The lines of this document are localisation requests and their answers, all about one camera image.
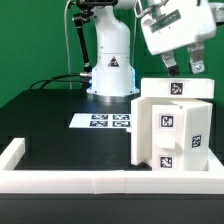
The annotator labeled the white cabinet top block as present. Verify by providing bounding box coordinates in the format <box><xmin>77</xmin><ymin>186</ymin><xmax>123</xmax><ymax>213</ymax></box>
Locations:
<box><xmin>141</xmin><ymin>78</ymin><xmax>215</xmax><ymax>99</ymax></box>

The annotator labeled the white U-shaped fence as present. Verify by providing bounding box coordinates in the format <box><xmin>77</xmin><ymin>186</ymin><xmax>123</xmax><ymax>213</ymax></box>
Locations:
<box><xmin>0</xmin><ymin>138</ymin><xmax>224</xmax><ymax>194</ymax></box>

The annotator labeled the black cable bundle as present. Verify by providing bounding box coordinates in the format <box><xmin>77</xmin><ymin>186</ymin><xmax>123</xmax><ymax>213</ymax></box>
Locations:
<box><xmin>29</xmin><ymin>72</ymin><xmax>92</xmax><ymax>90</ymax></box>

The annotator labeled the white marker sheet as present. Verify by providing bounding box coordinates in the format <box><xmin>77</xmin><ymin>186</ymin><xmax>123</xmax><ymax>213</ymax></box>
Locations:
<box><xmin>69</xmin><ymin>113</ymin><xmax>131</xmax><ymax>128</ymax></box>

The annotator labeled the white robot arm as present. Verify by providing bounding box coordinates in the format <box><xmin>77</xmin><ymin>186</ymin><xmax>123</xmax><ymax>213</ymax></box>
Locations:
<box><xmin>87</xmin><ymin>0</ymin><xmax>217</xmax><ymax>102</ymax></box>

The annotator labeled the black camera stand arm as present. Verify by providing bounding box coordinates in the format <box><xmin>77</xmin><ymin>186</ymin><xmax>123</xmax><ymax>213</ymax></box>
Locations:
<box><xmin>72</xmin><ymin>0</ymin><xmax>118</xmax><ymax>72</ymax></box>

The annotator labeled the white cabinet body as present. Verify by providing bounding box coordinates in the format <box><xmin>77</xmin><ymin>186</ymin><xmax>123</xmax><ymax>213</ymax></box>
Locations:
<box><xmin>129</xmin><ymin>95</ymin><xmax>214</xmax><ymax>172</ymax></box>

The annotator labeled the white cabinet door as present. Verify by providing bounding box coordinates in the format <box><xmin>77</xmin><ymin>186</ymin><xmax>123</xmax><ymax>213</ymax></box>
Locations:
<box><xmin>183</xmin><ymin>100</ymin><xmax>212</xmax><ymax>171</ymax></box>
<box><xmin>152</xmin><ymin>105</ymin><xmax>183</xmax><ymax>171</ymax></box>

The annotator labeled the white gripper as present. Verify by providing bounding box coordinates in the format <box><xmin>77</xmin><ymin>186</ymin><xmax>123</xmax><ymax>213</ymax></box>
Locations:
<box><xmin>141</xmin><ymin>0</ymin><xmax>216</xmax><ymax>76</ymax></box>

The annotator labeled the white cable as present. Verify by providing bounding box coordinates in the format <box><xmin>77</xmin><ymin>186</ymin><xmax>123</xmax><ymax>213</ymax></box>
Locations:
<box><xmin>63</xmin><ymin>0</ymin><xmax>74</xmax><ymax>90</ymax></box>

